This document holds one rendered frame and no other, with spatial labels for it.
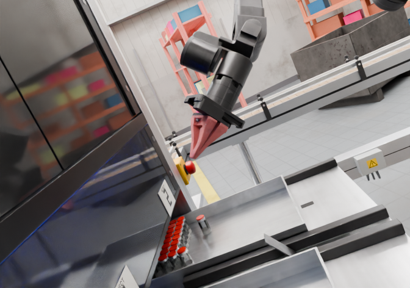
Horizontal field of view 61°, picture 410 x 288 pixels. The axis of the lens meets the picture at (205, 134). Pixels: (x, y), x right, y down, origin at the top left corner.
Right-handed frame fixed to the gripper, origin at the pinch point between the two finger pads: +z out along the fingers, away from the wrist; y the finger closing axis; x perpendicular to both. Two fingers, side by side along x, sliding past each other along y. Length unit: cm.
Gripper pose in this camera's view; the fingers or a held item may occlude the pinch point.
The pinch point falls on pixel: (194, 154)
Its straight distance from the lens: 61.3
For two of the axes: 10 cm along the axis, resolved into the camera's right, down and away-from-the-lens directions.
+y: -7.8, -4.6, -4.3
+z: -4.2, 8.9, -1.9
